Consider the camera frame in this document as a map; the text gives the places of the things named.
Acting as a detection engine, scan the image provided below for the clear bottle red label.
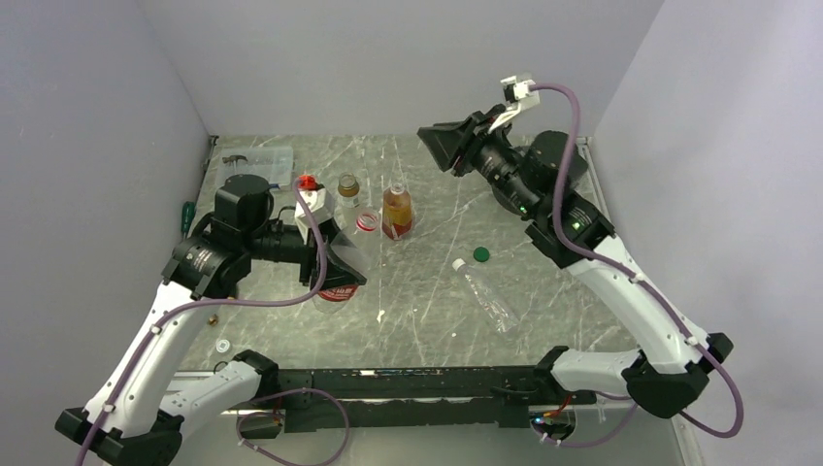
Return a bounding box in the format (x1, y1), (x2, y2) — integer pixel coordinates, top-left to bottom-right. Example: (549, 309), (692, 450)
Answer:
(313, 208), (380, 315)

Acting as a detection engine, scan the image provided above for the green bottle cap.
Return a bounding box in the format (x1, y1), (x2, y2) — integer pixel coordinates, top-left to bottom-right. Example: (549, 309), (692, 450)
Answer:
(473, 247), (491, 263)

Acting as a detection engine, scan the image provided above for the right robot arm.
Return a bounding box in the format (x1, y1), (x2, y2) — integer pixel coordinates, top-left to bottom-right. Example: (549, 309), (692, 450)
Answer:
(416, 112), (734, 418)

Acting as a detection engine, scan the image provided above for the clear plastic organizer box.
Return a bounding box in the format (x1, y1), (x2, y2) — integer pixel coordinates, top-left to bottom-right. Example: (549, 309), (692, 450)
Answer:
(215, 146), (294, 188)

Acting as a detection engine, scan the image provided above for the ribbed coffee latte bottle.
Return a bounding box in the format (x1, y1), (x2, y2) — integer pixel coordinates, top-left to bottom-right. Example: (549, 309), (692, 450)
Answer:
(338, 173), (360, 209)

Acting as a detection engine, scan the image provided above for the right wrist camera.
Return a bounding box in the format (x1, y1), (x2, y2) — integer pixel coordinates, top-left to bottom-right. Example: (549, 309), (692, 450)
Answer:
(488, 73), (541, 133)

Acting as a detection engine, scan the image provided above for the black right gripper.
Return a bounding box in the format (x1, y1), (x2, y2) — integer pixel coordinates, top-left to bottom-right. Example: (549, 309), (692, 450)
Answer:
(419, 104), (540, 216)

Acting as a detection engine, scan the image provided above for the white tea bottle cap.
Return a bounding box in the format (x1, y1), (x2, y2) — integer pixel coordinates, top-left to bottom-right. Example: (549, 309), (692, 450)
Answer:
(214, 339), (232, 354)

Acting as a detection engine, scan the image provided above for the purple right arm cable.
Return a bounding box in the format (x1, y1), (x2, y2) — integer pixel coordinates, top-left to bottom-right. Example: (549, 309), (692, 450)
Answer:
(531, 82), (745, 440)

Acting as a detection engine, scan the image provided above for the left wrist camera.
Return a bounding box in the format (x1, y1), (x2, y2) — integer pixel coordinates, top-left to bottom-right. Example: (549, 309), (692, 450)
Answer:
(294, 175), (335, 243)

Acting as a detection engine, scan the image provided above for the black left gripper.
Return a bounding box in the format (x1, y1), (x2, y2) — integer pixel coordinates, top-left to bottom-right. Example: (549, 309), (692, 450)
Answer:
(244, 216), (366, 290)

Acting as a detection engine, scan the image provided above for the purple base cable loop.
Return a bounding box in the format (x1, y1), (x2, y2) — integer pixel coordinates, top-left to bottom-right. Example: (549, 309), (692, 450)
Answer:
(235, 387), (351, 466)

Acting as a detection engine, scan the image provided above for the gold red tea bottle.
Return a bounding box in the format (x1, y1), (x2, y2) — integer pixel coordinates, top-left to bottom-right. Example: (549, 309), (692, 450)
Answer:
(382, 183), (414, 241)

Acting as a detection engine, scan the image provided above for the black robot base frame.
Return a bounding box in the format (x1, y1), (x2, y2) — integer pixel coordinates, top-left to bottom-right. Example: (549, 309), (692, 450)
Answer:
(239, 365), (597, 433)

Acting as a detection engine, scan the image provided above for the claw hammer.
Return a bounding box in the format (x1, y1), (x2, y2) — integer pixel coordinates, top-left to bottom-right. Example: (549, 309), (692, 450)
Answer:
(221, 154), (248, 166)

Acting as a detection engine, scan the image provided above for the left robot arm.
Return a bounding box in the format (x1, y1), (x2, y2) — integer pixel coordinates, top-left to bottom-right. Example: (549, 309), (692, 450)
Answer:
(55, 175), (364, 465)

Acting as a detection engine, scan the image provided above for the clear bottle white cap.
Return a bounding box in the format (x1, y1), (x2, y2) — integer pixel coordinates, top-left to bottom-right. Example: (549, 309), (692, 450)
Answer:
(451, 258), (520, 334)

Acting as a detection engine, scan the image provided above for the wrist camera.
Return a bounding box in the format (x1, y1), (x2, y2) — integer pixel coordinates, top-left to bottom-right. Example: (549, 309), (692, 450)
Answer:
(488, 73), (541, 133)
(294, 175), (335, 243)

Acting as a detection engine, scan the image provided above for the green handle screwdriver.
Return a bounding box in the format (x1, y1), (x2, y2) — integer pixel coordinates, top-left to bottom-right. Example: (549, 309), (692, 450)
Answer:
(180, 201), (196, 239)

